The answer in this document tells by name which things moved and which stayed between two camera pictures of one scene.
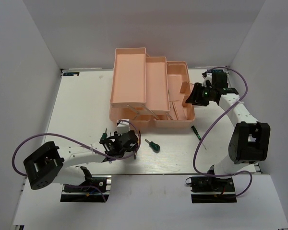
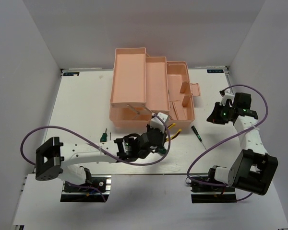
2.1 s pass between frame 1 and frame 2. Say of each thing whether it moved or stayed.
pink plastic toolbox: stayed
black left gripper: moved
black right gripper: moved
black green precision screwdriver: stayed
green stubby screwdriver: moved
